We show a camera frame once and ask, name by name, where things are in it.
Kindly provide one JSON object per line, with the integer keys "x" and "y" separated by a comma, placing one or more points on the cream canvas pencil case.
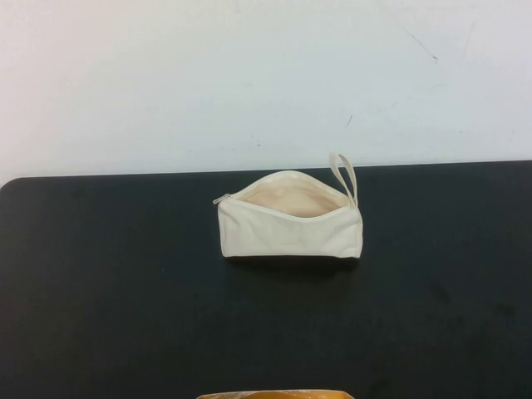
{"x": 266, "y": 241}

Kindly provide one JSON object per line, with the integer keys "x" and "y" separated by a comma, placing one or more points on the black table mat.
{"x": 124, "y": 291}

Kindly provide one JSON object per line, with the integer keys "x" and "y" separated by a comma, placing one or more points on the yellow-brown cardboard piece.
{"x": 272, "y": 394}

